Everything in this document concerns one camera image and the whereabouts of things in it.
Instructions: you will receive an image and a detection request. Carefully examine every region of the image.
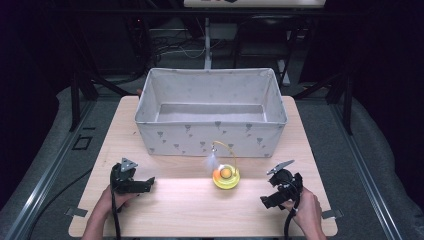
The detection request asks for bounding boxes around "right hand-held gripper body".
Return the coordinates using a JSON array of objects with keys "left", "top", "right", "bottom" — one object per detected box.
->
[{"left": 266, "top": 159, "right": 304, "bottom": 202}]

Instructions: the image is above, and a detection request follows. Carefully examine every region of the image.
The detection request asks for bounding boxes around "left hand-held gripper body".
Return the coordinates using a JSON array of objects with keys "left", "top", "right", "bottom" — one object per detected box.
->
[{"left": 109, "top": 157, "right": 139, "bottom": 195}]

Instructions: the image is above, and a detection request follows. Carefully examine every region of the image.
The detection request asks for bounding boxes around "yellow cat toy with feather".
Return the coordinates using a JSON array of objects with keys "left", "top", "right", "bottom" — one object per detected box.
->
[{"left": 204, "top": 140, "right": 241, "bottom": 191}]

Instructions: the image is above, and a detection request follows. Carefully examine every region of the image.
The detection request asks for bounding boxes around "grey printed fabric storage box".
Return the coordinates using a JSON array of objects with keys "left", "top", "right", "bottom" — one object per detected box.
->
[{"left": 134, "top": 67, "right": 289, "bottom": 159}]

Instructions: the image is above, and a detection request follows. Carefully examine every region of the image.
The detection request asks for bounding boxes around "person's left hand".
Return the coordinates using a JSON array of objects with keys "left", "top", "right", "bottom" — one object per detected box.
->
[{"left": 95, "top": 185, "right": 142, "bottom": 217}]

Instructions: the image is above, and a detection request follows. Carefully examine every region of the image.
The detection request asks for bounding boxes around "person's right hand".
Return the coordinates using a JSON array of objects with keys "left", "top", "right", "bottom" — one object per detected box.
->
[{"left": 280, "top": 186, "right": 324, "bottom": 232}]

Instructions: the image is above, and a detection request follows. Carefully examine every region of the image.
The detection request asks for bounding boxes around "metal table clip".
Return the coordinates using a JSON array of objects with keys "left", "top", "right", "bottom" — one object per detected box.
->
[
  {"left": 321, "top": 208, "right": 345, "bottom": 221},
  {"left": 64, "top": 206, "right": 89, "bottom": 218}
]

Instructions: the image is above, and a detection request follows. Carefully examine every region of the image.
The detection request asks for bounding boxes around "black metal stand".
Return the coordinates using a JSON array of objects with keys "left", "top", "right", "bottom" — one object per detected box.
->
[
  {"left": 63, "top": 19, "right": 134, "bottom": 133},
  {"left": 292, "top": 69, "right": 355, "bottom": 136}
]

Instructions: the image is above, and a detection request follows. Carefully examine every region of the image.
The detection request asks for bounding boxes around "black chair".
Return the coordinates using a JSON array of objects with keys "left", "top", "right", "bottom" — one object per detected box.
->
[{"left": 232, "top": 14, "right": 295, "bottom": 88}]

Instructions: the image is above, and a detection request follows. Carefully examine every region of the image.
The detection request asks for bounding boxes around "white stand pole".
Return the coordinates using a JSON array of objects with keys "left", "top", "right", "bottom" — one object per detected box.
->
[{"left": 203, "top": 17, "right": 213, "bottom": 70}]

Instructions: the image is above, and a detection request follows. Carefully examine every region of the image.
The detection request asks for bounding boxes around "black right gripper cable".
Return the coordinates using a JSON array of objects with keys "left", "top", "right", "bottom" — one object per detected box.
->
[{"left": 283, "top": 181, "right": 302, "bottom": 240}]

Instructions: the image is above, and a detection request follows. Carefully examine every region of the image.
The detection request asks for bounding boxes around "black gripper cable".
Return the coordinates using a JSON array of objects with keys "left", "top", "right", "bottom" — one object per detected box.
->
[
  {"left": 283, "top": 181, "right": 302, "bottom": 240},
  {"left": 110, "top": 190, "right": 122, "bottom": 240}
]

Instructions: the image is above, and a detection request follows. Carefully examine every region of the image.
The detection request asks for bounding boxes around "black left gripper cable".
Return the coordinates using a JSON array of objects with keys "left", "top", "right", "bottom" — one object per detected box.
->
[{"left": 110, "top": 190, "right": 122, "bottom": 240}]

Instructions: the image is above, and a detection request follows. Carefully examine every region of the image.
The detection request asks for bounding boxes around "black floor cable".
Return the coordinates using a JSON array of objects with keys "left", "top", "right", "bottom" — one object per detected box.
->
[{"left": 25, "top": 168, "right": 94, "bottom": 240}]

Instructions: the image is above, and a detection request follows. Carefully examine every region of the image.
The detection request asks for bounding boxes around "aluminium floor rail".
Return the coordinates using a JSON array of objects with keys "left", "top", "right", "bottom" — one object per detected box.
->
[
  {"left": 329, "top": 99, "right": 405, "bottom": 240},
  {"left": 0, "top": 99, "right": 98, "bottom": 240}
]

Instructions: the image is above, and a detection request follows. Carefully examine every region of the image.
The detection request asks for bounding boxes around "tangle of floor cables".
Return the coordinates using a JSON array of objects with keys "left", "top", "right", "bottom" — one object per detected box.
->
[{"left": 146, "top": 31, "right": 223, "bottom": 66}]

